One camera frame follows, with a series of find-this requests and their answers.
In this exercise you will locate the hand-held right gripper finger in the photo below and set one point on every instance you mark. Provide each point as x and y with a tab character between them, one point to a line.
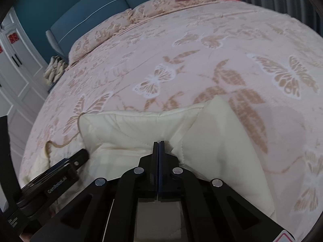
161	161
155	161

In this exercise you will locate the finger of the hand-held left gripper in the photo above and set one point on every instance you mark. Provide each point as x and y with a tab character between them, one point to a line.
75	160

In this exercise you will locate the cream quilted blanket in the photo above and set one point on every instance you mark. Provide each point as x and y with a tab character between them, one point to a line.
126	131

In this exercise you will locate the pile of cream cloths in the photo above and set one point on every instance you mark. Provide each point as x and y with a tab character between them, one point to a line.
55	69

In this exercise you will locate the white wardrobe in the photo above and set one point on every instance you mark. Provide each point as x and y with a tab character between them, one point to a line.
17	80

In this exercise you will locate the pink butterfly bed cover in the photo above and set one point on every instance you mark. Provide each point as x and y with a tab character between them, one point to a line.
201	55

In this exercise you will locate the pink butterfly pillow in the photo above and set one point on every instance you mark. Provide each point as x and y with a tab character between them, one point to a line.
171	6
101	32

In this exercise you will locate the red paper decoration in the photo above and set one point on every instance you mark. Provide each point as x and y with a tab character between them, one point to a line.
11	37

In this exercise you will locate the blue padded headboard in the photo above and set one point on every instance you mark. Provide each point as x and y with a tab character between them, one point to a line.
88	12

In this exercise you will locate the grey curtain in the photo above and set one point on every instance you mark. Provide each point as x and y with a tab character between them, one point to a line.
272	0

